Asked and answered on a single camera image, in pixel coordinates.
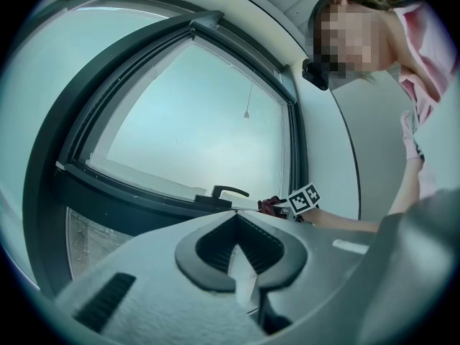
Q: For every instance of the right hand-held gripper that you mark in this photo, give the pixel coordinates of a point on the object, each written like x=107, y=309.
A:
x=302, y=200

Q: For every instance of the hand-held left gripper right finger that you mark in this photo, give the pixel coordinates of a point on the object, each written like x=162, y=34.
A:
x=323, y=264

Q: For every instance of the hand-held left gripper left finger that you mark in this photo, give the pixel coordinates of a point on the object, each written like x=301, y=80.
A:
x=151, y=300

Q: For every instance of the red wiping cloth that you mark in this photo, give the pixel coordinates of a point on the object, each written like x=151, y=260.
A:
x=269, y=204

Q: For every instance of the person's right forearm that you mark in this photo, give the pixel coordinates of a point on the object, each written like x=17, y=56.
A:
x=402, y=192

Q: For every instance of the white partition panel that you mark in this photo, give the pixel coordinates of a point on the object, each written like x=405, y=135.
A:
x=373, y=149

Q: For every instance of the openable frosted window sash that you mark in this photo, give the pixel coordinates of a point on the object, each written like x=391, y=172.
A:
x=197, y=120

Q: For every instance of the person's pink shirt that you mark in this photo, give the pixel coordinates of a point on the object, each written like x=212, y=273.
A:
x=427, y=85

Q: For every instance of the person's head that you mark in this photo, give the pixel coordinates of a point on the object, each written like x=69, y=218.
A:
x=352, y=34

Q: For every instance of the large fixed frosted window pane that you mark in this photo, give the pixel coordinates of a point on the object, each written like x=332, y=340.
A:
x=21, y=85

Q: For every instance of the black head-worn camera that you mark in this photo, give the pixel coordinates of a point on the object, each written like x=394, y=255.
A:
x=315, y=75

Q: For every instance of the dark grey window frame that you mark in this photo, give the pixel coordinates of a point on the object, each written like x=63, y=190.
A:
x=43, y=174

